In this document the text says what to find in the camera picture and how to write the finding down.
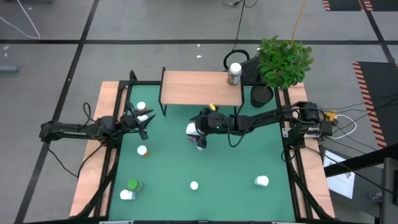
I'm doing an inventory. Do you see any black aluminium table frame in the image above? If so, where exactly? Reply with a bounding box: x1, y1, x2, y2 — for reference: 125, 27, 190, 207
73, 70, 335, 223

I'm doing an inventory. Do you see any grey flat floor object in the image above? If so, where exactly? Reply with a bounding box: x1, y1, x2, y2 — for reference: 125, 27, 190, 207
0, 64, 19, 74

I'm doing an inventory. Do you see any wooden shelf black metal frame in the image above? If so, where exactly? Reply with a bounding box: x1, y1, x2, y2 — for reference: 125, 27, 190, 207
158, 67, 245, 118

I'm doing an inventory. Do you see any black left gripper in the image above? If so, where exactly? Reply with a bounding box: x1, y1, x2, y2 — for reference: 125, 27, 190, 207
120, 101, 157, 141

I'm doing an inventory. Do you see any black mat orange striped edge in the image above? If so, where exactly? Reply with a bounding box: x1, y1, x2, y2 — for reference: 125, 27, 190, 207
353, 61, 398, 149
322, 0, 398, 12

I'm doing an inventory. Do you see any white floor cable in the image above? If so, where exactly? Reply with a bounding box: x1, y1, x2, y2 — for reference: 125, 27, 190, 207
0, 0, 41, 40

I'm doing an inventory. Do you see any yellow hanging cable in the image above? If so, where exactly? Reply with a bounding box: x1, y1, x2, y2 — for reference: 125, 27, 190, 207
290, 0, 308, 44

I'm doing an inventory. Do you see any black metal beam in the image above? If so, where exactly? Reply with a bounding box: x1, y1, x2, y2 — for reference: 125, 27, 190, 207
323, 142, 398, 178

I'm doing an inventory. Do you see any green caffeine bottle green cap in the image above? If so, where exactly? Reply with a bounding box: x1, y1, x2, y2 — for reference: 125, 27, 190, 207
127, 179, 144, 192

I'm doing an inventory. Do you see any green potted plant black pot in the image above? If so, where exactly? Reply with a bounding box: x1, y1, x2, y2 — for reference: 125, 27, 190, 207
250, 35, 315, 109

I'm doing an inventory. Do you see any grey cabinet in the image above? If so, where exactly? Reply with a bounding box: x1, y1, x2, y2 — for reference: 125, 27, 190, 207
379, 157, 398, 224

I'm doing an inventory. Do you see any monitor with white screen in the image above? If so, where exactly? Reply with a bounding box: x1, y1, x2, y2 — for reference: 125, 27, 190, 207
322, 146, 357, 200

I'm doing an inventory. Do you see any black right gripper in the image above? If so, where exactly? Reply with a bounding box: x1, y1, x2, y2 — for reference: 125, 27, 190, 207
189, 108, 233, 151

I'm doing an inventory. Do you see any green table mat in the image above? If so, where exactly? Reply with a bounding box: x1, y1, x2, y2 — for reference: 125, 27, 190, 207
108, 84, 295, 222

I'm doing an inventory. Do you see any white-capped bottle red green label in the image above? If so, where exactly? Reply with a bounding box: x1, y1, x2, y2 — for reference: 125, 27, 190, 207
226, 62, 243, 86

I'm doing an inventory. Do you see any black mesh object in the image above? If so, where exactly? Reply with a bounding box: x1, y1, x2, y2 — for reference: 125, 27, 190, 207
241, 55, 264, 83

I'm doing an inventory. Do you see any black floor cable with loop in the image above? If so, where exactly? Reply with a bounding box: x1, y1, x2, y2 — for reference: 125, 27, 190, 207
222, 0, 259, 71

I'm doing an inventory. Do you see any white cable loop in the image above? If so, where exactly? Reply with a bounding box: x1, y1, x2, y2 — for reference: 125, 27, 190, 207
326, 114, 358, 140

